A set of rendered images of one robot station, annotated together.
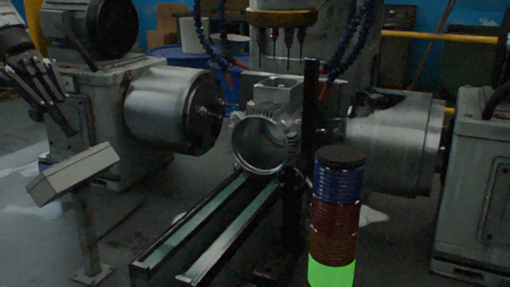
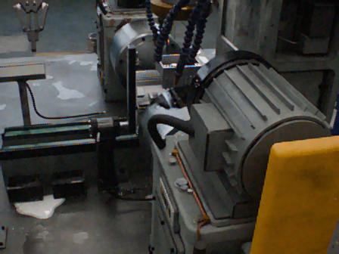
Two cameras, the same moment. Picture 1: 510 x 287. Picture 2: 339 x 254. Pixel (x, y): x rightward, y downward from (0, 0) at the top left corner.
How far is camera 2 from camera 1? 1.08 m
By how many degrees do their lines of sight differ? 46
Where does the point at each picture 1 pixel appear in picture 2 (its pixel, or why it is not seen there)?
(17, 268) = (16, 113)
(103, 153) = (35, 66)
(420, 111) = not seen: hidden behind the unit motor
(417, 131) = not seen: hidden behind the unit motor
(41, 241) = (40, 106)
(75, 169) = (12, 69)
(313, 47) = (242, 41)
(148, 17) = not seen: outside the picture
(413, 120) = (163, 127)
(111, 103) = (107, 38)
